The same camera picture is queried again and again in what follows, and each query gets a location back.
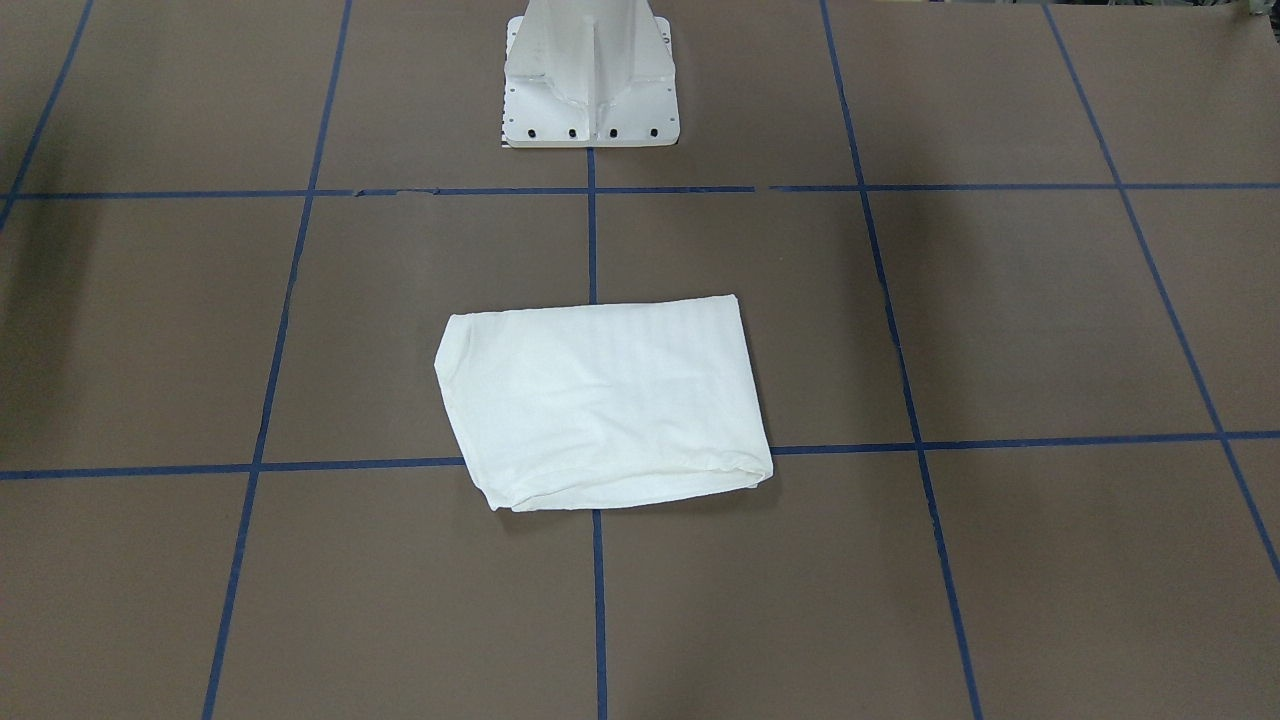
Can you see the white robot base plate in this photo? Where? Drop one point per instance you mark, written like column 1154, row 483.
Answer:
column 589, row 75

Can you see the white long-sleeve printed t-shirt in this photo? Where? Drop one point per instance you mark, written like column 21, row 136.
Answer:
column 607, row 406

